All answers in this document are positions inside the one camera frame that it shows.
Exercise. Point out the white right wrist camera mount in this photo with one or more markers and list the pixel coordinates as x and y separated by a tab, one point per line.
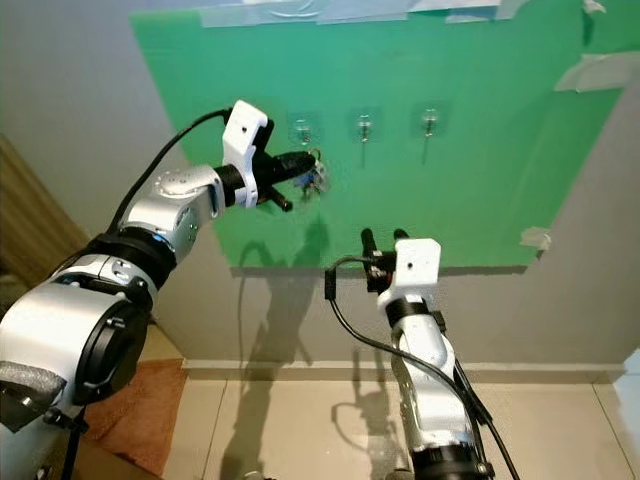
418	265

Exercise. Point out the green wall board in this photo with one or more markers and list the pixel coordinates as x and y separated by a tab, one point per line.
460	190

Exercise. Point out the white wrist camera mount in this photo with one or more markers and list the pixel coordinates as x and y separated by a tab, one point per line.
245	135
418	265

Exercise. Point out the clear adhesive wall hook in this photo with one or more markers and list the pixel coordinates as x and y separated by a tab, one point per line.
430	120
365	123
302	128

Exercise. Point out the white tape piece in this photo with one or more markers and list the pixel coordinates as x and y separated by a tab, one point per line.
600	70
536	238

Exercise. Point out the long white tape strip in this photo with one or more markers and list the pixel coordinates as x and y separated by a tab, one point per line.
310	12

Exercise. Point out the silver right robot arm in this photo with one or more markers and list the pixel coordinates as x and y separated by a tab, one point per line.
430	370

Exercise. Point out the wooden door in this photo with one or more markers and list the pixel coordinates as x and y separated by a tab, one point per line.
20	230

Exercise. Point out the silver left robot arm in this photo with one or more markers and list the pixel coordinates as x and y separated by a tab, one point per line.
100	330

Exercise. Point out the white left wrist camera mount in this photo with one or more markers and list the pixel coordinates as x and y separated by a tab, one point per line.
245	135

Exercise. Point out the pale blue furniture piece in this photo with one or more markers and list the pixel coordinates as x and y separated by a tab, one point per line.
633	375

